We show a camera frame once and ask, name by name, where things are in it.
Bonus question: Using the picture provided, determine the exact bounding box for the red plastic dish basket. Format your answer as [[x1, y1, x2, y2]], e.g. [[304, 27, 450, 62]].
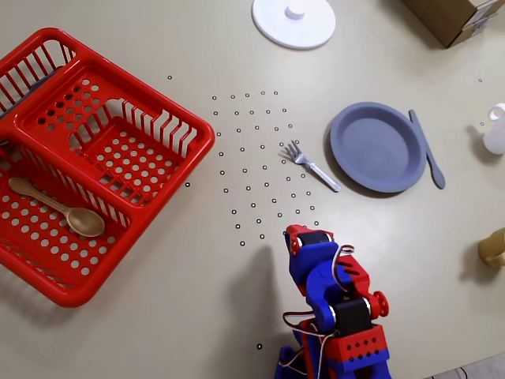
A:
[[0, 26, 216, 309]]

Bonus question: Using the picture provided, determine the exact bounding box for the tan plastic cup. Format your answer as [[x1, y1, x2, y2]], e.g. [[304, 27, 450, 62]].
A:
[[477, 227, 505, 269]]

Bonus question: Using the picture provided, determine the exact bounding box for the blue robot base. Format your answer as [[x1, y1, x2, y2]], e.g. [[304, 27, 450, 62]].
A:
[[274, 331, 312, 379]]

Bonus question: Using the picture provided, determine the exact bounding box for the brown cardboard box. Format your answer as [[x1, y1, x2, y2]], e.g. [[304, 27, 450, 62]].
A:
[[400, 0, 500, 49]]

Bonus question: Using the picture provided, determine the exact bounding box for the white round lid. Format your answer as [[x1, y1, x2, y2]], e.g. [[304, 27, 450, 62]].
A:
[[251, 0, 337, 51]]

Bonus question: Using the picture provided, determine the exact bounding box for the red white servo cable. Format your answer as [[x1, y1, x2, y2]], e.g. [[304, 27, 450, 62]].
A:
[[333, 244, 356, 295], [282, 310, 340, 356]]

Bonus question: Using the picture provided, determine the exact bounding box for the silver fork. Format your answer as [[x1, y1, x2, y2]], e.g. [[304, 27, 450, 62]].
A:
[[280, 140, 342, 193]]

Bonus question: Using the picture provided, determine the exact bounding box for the dark grey object under basket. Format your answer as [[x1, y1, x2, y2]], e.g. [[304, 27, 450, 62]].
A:
[[0, 66, 62, 119]]

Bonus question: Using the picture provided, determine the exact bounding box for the tan wooden spoon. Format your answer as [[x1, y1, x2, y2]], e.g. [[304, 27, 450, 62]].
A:
[[8, 177, 107, 238]]

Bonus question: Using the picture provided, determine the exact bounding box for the white plastic bottle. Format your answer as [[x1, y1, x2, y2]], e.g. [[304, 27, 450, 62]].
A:
[[483, 103, 505, 156]]

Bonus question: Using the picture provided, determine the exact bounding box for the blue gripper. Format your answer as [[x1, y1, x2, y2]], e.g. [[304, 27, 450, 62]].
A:
[[284, 223, 340, 289]]

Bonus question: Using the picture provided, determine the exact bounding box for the grey plastic knife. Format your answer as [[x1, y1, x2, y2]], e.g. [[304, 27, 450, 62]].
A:
[[408, 109, 447, 190]]

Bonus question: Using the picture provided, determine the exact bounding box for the grey round plate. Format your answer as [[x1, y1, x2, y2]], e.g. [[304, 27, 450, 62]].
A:
[[329, 102, 428, 194]]

